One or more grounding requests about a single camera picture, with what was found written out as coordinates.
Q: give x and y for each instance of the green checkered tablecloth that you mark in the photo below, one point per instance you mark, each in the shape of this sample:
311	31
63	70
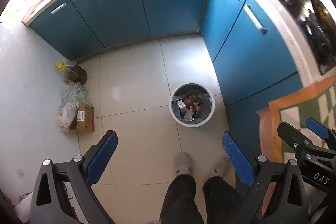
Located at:
316	101

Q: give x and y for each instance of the crumpled plastic bags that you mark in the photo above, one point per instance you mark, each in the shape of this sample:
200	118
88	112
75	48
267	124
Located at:
74	95

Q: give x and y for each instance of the grey slipper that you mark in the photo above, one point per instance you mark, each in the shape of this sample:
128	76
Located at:
182	164
221	168

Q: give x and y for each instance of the blue kitchen cabinets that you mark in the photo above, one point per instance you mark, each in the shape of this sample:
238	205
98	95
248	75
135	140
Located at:
250	57

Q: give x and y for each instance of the cooking oil bottle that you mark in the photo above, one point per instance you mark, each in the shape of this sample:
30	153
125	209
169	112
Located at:
72	72

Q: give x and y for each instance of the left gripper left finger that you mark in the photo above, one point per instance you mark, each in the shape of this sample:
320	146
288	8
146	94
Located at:
50	202

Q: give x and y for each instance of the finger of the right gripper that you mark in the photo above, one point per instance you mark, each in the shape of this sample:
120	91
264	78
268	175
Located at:
298	141
326	134

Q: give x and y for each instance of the left grey slipper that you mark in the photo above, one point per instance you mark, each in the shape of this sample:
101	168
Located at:
182	164

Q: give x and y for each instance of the right grey slipper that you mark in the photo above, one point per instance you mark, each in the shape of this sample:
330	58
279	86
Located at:
221	168

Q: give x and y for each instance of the white round trash bin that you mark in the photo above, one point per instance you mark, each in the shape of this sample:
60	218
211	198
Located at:
191	105

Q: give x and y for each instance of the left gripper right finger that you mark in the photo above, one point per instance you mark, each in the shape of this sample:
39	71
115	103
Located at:
278	186

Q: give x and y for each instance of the small cardboard box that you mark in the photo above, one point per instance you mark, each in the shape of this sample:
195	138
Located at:
85	118

